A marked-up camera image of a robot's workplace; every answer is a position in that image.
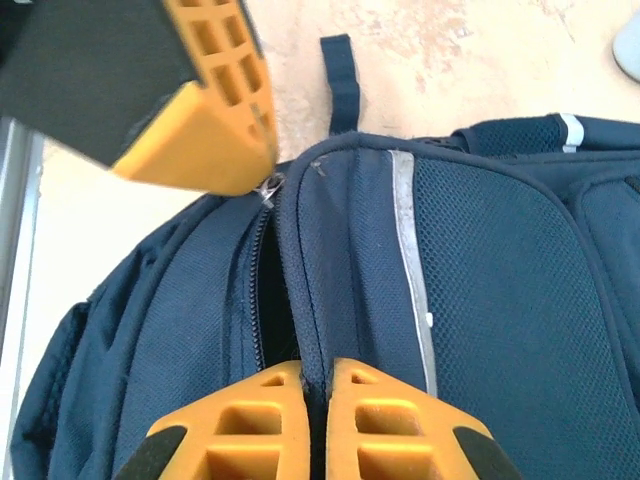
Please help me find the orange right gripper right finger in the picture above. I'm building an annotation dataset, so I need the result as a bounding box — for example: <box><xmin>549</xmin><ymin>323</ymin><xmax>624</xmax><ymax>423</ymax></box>
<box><xmin>324</xmin><ymin>357</ymin><xmax>521</xmax><ymax>480</ymax></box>

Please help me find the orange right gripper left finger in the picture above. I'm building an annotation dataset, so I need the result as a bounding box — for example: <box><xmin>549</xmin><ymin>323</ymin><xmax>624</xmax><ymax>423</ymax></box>
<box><xmin>114</xmin><ymin>360</ymin><xmax>314</xmax><ymax>480</ymax></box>

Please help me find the navy blue student backpack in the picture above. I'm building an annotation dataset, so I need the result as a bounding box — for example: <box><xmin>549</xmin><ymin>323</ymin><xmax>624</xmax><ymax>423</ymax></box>
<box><xmin>9</xmin><ymin>34</ymin><xmax>640</xmax><ymax>480</ymax></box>

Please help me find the grey plastic cup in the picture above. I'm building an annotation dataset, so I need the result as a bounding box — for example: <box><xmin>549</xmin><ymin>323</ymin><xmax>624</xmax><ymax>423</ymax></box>
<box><xmin>612</xmin><ymin>12</ymin><xmax>640</xmax><ymax>84</ymax></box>

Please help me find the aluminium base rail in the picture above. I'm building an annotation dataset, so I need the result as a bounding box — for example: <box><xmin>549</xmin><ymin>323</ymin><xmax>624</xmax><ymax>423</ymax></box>
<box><xmin>0</xmin><ymin>119</ymin><xmax>44</xmax><ymax>436</ymax></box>

